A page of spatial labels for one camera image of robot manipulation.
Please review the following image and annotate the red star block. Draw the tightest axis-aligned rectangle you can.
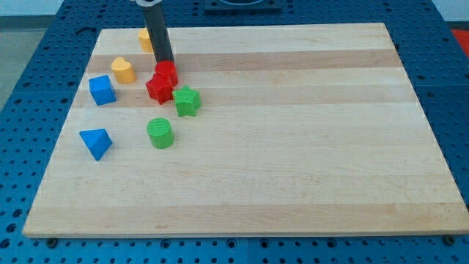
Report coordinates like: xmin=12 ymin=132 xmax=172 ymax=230
xmin=146 ymin=73 xmax=174 ymax=105

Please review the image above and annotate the green star block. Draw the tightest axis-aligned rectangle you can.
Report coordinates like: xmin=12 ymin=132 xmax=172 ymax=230
xmin=172 ymin=85 xmax=201 ymax=117

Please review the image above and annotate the light wooden board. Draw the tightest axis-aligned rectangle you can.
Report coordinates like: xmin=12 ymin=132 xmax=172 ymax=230
xmin=23 ymin=23 xmax=468 ymax=238

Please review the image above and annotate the green cylinder block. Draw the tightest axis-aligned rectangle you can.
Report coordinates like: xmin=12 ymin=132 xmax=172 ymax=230
xmin=147 ymin=117 xmax=174 ymax=149

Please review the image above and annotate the yellow heart block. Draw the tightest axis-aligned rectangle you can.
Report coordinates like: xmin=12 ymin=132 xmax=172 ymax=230
xmin=111 ymin=57 xmax=137 ymax=84

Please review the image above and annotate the yellow block behind tool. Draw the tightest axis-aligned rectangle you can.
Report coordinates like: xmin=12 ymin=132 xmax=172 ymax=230
xmin=138 ymin=28 xmax=153 ymax=53

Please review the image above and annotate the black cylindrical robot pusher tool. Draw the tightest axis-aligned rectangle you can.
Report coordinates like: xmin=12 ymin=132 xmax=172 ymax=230
xmin=141 ymin=2 xmax=174 ymax=62

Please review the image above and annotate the blue triangular prism block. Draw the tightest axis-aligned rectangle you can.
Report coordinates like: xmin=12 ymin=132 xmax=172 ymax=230
xmin=79 ymin=128 xmax=112 ymax=161

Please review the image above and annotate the blue cube block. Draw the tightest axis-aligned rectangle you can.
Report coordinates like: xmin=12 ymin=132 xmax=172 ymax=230
xmin=89 ymin=75 xmax=117 ymax=106

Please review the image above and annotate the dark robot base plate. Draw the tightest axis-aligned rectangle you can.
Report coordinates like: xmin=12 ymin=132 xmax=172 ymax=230
xmin=202 ymin=0 xmax=282 ymax=14

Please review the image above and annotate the grey tool mount flange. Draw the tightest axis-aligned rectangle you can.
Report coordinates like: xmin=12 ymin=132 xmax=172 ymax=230
xmin=136 ymin=0 xmax=162 ymax=7

